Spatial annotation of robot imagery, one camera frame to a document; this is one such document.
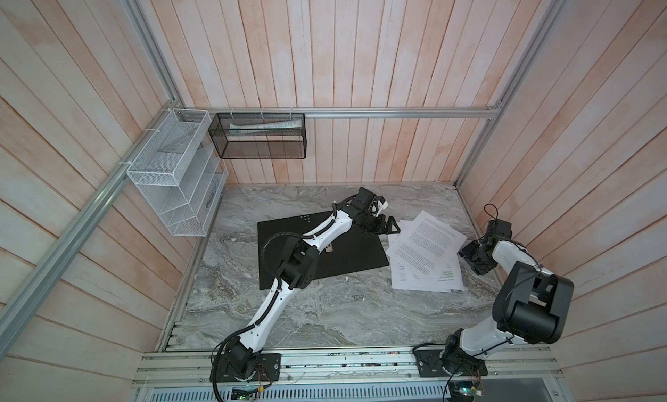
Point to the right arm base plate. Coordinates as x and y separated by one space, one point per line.
430 363

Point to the right green circuit board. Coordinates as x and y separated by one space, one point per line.
463 391

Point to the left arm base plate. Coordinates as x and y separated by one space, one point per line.
265 367

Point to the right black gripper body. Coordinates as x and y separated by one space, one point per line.
475 260

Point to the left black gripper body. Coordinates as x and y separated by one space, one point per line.
373 223

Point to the green circuit board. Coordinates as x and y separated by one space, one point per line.
463 391
245 394

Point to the black mesh basket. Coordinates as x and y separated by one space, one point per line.
256 147

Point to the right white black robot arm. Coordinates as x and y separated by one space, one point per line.
531 307

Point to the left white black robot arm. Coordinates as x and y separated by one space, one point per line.
292 259

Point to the aluminium front rail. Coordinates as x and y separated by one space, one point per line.
345 365

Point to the paper inside black basket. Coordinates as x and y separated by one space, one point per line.
283 128

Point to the left green circuit board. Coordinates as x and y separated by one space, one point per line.
245 394

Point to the white wire mesh organizer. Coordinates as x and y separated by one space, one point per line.
180 174

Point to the horizontal aluminium wall bar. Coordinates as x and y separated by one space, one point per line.
365 113

